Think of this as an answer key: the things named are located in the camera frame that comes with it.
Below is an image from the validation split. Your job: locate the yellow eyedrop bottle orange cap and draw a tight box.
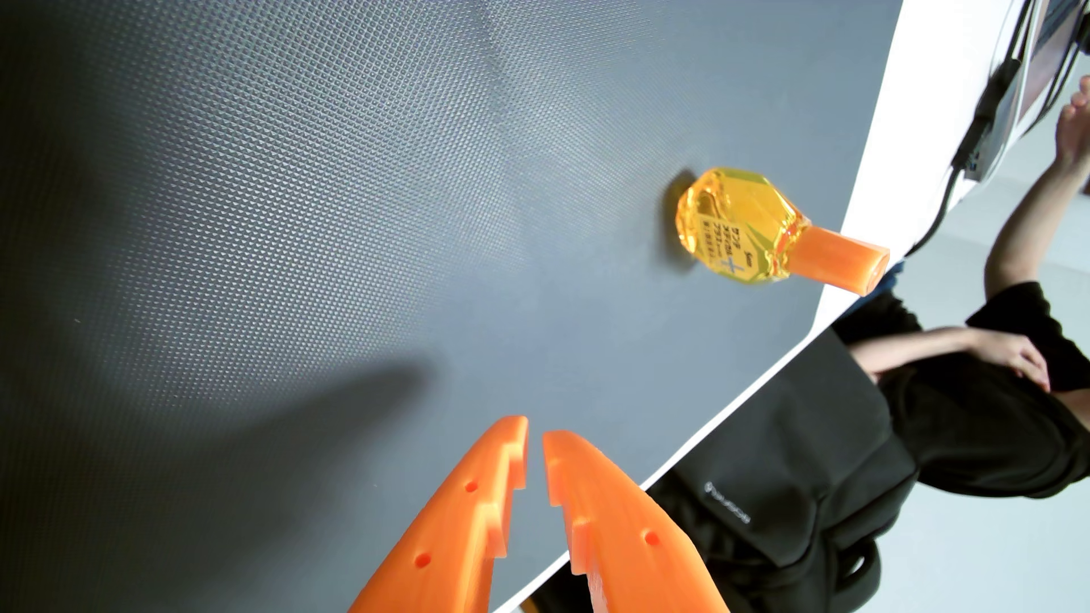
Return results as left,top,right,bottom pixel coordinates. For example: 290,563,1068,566
675,167,891,297

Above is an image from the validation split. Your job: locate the thin black cable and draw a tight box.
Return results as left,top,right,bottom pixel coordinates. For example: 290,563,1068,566
1022,9,1090,139

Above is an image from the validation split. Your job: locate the person's hand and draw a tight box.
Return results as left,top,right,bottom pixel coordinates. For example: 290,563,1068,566
1054,75,1090,170
978,328,1054,393

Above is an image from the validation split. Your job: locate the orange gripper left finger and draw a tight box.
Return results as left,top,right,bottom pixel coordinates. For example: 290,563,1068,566
349,415,530,613

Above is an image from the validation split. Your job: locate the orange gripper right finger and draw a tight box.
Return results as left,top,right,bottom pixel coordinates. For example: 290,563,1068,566
542,430,731,613

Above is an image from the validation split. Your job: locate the person's torso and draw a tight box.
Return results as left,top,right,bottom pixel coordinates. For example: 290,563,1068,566
833,281,1090,500

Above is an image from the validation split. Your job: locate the grey textured mat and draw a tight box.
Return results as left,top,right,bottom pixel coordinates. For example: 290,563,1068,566
0,0,904,613

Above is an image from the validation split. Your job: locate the thick black cable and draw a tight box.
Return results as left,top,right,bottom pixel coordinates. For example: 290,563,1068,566
903,0,1037,258

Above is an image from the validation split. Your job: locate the black backpack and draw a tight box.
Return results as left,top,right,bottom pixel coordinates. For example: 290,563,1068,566
528,328,923,613

